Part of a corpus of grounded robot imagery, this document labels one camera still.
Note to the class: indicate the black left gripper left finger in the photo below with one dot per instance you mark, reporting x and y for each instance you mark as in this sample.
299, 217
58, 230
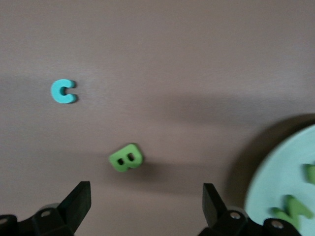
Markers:
71, 209

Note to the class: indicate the green letter U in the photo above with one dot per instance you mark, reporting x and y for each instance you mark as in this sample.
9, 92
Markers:
310, 174

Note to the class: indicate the green letter B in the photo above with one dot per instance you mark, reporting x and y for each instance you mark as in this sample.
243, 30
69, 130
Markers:
118, 157

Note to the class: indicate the green letter N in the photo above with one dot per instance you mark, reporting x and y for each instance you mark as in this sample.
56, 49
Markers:
292, 209

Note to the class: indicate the green plate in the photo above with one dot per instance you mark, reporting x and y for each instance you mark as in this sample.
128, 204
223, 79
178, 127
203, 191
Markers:
275, 177

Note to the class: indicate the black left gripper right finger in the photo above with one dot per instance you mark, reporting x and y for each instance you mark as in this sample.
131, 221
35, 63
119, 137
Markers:
216, 214

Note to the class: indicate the teal letter C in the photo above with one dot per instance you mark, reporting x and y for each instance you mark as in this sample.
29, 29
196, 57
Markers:
56, 92

